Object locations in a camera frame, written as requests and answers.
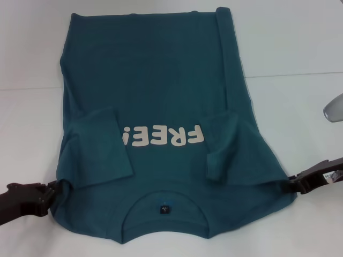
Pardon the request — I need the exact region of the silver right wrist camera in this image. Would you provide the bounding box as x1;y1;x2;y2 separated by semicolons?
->
323;93;343;124

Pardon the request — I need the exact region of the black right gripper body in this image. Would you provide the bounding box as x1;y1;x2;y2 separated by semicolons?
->
293;159;343;195

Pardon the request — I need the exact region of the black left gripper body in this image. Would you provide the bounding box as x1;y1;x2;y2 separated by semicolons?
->
0;182;52;227

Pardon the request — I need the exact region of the teal t-shirt with FREE print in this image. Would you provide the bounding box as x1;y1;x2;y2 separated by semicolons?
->
50;6;299;238

